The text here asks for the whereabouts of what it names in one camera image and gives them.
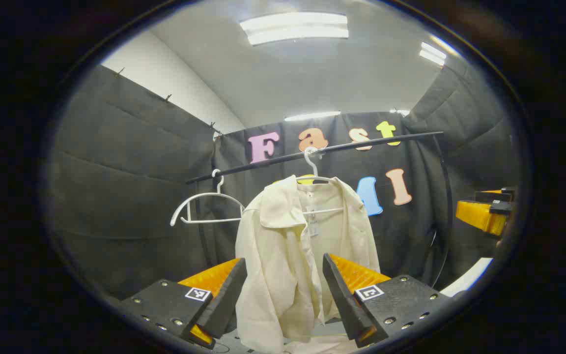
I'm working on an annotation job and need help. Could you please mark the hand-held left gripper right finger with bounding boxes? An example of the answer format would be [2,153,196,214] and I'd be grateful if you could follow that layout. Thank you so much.
[322,253,454,349]

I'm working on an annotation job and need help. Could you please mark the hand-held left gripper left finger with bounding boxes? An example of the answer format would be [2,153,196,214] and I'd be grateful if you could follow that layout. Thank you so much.
[117,257,248,351]

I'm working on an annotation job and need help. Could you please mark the cream shirt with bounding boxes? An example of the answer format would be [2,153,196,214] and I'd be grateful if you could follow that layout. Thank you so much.
[235,175,381,354]

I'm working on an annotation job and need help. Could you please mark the white plastic clothes hanger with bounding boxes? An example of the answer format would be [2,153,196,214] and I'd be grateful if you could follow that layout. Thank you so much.
[170,169,245,227]
[295,147,345,215]

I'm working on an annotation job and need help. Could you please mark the black clothes rack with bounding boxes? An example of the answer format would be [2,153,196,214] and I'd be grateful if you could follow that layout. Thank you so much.
[186,131,454,291]

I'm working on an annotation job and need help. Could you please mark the white flat panel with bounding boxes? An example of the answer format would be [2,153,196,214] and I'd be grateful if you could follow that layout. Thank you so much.
[440,257,494,298]

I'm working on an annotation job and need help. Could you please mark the black backdrop cloth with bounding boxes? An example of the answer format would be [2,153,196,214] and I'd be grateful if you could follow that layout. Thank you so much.
[47,64,522,300]

